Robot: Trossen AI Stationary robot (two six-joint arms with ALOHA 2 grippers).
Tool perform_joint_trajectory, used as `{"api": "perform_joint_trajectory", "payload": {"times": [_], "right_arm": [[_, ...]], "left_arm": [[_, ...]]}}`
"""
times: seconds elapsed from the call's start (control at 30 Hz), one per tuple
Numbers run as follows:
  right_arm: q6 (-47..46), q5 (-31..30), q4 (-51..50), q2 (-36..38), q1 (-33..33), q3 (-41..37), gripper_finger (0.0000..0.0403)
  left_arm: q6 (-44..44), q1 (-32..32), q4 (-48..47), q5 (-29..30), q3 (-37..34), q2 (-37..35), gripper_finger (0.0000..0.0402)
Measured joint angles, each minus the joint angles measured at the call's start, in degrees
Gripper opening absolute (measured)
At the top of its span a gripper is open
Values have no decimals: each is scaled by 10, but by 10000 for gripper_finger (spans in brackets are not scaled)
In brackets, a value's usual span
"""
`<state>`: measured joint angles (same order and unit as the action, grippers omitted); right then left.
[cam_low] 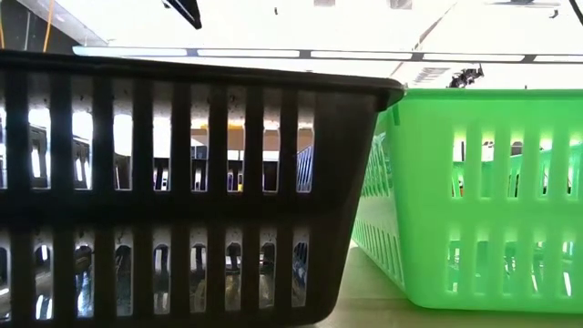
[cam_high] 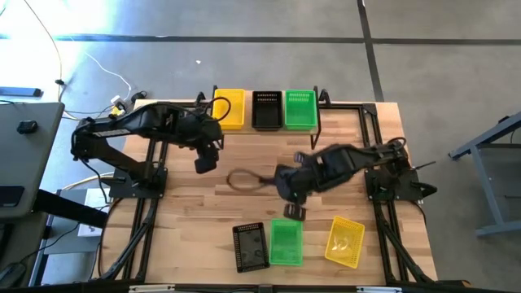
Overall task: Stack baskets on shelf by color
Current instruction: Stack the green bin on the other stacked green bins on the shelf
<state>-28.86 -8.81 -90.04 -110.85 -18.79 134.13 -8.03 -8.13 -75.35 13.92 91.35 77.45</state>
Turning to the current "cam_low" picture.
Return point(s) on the black slotted plastic basket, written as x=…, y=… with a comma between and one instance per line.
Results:
x=341, y=159

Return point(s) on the green slotted plastic basket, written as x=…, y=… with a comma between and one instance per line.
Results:
x=423, y=182

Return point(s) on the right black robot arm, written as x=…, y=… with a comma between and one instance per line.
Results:
x=464, y=78

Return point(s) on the ceiling light strip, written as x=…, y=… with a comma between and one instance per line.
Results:
x=250, y=53

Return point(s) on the black angled bar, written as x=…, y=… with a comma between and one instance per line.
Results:
x=187, y=13

